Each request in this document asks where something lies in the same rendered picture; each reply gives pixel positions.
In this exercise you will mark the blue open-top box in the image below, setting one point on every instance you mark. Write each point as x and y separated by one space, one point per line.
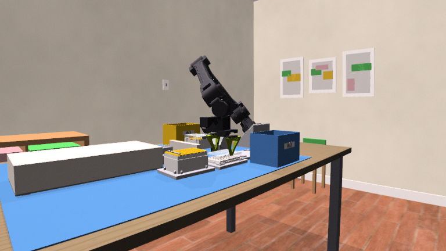
274 148

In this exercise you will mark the white push-button box with green button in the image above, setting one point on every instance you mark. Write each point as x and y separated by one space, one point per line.
222 143

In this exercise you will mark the yellow open-top bin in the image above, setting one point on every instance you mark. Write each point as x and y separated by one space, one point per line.
178 130

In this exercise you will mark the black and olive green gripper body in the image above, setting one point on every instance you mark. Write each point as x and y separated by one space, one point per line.
225 133

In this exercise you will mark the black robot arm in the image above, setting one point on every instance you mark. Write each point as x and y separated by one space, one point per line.
212 92

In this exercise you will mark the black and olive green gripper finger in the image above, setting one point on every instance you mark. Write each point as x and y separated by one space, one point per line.
229 144
217 140

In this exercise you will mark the blue bench mat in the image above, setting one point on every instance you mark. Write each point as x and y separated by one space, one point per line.
44 219

